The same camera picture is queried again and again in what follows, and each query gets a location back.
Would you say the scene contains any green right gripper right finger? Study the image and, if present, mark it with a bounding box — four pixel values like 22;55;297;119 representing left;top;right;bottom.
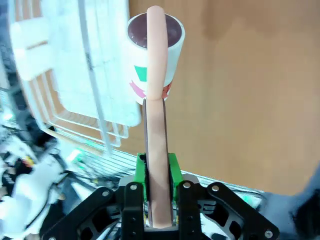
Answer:
169;152;280;240

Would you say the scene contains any white plastic drip tray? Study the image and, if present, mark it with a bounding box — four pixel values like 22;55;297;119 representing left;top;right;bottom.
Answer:
48;0;141;127

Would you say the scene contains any white wire dish rack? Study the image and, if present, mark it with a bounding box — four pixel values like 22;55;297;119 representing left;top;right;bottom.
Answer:
9;0;141;157

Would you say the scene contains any green right gripper left finger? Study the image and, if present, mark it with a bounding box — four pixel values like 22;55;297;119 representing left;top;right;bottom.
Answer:
39;153;149;240

